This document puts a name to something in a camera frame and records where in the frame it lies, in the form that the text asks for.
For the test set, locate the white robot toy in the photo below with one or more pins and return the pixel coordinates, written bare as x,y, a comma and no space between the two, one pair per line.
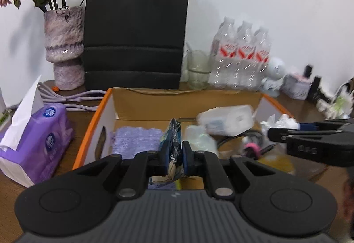
275,69

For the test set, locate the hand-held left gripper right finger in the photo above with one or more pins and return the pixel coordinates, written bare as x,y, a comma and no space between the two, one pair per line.
186,158

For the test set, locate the purple tissue box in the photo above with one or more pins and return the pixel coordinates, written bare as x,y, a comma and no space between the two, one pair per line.
41,146

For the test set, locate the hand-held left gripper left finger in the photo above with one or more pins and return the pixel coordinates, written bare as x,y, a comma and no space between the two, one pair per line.
165,156

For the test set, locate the orange cardboard box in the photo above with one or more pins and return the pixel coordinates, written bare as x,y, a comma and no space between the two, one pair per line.
132,106

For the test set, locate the black small box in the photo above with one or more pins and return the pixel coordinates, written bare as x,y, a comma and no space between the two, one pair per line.
314,85

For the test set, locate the white tissue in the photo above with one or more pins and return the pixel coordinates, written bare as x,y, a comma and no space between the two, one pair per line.
280,122

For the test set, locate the clear wet wipes pack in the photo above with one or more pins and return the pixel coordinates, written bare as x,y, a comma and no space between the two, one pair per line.
225,120

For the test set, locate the purple knit pouch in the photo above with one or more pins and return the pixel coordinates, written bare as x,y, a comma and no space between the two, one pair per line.
138,142

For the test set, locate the white power strip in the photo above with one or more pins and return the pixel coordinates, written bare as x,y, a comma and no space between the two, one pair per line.
336,104

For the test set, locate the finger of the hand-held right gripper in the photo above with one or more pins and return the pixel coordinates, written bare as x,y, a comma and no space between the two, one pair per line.
278,134
308,126

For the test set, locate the black paper bag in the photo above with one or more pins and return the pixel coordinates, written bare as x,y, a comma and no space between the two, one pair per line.
135,30

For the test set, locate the dark snack wrapper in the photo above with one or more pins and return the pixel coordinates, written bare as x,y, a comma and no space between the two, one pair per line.
174,132

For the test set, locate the small grey box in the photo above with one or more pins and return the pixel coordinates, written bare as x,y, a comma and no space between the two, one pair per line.
296,86

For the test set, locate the water bottle red label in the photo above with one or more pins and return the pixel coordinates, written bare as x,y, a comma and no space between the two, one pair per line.
261,62
244,60
225,57

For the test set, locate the clear glass cup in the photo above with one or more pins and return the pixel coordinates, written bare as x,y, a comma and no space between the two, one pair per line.
197,71

